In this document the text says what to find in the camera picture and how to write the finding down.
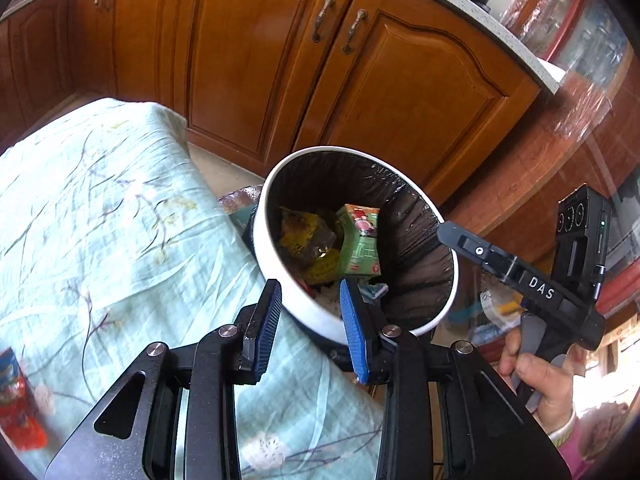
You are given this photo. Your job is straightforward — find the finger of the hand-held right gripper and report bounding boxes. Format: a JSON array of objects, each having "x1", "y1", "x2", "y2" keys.
[{"x1": 436, "y1": 221, "x2": 517, "y2": 282}]

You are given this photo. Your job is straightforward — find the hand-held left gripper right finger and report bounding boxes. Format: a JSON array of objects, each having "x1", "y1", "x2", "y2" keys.
[{"x1": 339, "y1": 278, "x2": 573, "y2": 480}]

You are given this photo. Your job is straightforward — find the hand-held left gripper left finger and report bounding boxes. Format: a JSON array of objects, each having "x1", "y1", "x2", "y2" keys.
[{"x1": 44, "y1": 278, "x2": 283, "y2": 480}]

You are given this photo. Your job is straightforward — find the white bin with black bag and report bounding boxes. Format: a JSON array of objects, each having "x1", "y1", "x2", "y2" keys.
[{"x1": 250, "y1": 146, "x2": 458, "y2": 356}]

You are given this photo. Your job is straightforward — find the yellow wrapper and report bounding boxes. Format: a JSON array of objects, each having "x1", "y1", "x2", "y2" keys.
[{"x1": 277, "y1": 207, "x2": 346, "y2": 286}]

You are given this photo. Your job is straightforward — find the green drink carton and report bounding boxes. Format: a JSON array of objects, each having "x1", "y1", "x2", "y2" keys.
[{"x1": 334, "y1": 203, "x2": 382, "y2": 278}]

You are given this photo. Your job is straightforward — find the person's right forearm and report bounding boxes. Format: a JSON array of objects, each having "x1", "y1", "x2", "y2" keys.
[{"x1": 547, "y1": 405, "x2": 601, "y2": 480}]

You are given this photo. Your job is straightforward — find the person's right hand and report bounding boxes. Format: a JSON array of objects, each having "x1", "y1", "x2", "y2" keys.
[{"x1": 497, "y1": 327, "x2": 588, "y2": 436}]

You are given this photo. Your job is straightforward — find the plastic covered wooden cabinet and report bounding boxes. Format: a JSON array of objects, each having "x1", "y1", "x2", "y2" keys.
[{"x1": 450, "y1": 0, "x2": 640, "y2": 311}]

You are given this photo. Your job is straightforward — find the white kitchen countertop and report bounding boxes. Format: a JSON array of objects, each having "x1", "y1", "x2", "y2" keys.
[{"x1": 350, "y1": 0, "x2": 568, "y2": 96}]

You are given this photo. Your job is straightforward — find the green floral tablecloth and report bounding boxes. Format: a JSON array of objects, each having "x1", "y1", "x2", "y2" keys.
[{"x1": 0, "y1": 99, "x2": 391, "y2": 480}]

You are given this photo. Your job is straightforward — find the red snack wrapper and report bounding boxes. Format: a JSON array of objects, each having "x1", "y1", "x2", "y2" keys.
[{"x1": 0, "y1": 347, "x2": 48, "y2": 451}]

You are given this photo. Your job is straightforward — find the wooden base cabinets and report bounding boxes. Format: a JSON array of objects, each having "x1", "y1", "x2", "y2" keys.
[{"x1": 0, "y1": 0, "x2": 543, "y2": 196}]

